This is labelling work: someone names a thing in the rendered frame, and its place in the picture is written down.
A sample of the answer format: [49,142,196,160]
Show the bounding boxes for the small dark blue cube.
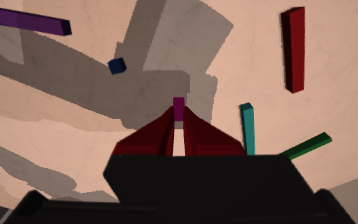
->
[107,57,127,75]

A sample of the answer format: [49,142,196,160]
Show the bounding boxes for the dark red rod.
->
[281,6,305,94]

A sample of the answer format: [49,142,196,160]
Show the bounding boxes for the dark purple rod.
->
[0,8,72,36]

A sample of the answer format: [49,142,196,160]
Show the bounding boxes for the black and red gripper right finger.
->
[183,106,247,156]

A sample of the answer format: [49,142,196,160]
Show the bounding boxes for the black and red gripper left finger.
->
[110,106,175,157]

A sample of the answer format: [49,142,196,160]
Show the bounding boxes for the turquoise rod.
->
[240,103,255,155]

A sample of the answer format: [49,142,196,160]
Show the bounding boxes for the small magenta block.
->
[173,97,185,121]

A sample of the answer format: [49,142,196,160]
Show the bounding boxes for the dark green flat bar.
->
[280,132,332,160]

